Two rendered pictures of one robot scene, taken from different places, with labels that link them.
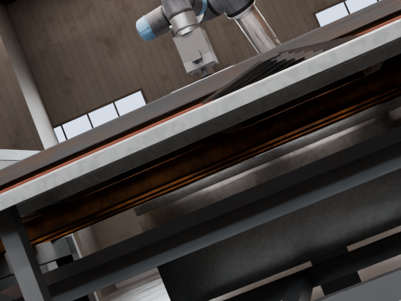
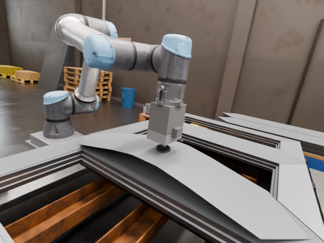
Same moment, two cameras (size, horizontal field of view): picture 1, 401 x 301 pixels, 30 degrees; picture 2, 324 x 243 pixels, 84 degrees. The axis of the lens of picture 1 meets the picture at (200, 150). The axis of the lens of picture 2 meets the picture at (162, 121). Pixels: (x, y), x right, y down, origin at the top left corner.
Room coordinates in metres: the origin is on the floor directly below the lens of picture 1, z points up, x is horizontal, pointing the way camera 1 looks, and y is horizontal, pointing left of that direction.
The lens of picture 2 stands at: (1.91, 0.36, 1.14)
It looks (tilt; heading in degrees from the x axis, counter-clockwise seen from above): 16 degrees down; 292
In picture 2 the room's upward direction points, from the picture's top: 7 degrees clockwise
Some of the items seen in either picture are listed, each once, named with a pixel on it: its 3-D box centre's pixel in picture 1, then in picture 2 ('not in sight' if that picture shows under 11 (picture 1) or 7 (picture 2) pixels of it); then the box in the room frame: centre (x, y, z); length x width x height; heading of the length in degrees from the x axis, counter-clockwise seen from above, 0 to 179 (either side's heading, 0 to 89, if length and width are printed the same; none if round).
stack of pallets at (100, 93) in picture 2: not in sight; (88, 84); (6.23, -3.88, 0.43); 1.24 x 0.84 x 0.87; 173
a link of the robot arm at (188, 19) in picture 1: (184, 24); (170, 90); (2.09, -0.09, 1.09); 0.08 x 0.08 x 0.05
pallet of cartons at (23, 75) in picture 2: not in sight; (25, 75); (10.18, -4.40, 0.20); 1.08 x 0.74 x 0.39; 173
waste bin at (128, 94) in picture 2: not in sight; (128, 97); (4.76, -3.91, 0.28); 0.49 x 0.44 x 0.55; 173
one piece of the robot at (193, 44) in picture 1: (193, 49); (169, 120); (2.08, -0.09, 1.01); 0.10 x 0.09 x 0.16; 168
